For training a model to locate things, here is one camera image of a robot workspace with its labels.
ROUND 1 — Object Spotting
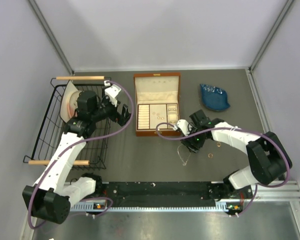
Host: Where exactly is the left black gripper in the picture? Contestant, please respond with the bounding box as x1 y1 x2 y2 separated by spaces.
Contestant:
91 88 134 126

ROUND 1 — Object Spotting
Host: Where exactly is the silver chain necklace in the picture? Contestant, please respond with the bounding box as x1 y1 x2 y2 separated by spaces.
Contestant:
176 144 193 166

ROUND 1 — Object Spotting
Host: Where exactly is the brown jewelry box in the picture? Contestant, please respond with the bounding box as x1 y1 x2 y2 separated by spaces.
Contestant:
133 72 181 137

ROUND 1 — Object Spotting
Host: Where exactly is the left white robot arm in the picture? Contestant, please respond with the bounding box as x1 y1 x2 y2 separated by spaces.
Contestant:
22 84 132 229

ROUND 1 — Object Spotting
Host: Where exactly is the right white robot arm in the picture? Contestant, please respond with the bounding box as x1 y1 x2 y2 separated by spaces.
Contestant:
176 110 293 200

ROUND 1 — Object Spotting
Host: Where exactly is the pink floral round plate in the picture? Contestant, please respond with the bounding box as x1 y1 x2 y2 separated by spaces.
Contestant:
66 90 81 118

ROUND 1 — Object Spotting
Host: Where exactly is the blue leaf dish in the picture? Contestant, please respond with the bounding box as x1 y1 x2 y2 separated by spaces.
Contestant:
200 84 231 112

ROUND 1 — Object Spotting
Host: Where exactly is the cream square plate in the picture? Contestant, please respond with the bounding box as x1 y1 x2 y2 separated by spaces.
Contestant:
60 81 79 123

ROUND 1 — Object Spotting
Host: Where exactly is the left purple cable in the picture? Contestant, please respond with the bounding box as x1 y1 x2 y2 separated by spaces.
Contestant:
28 80 135 230

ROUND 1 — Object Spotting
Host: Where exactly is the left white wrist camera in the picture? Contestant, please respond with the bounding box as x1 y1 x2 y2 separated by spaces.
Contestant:
103 80 122 106

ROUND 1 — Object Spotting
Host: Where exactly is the black wire basket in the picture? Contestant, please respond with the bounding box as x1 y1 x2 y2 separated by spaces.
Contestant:
23 76 113 171

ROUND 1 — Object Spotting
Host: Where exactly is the grey cable duct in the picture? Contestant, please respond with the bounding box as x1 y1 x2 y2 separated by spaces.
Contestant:
69 201 241 212

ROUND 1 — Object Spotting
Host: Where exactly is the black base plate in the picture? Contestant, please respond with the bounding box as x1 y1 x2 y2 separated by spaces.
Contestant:
90 181 253 208

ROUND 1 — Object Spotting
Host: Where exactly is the aluminium frame rail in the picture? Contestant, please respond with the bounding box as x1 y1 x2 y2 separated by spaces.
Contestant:
254 180 300 202

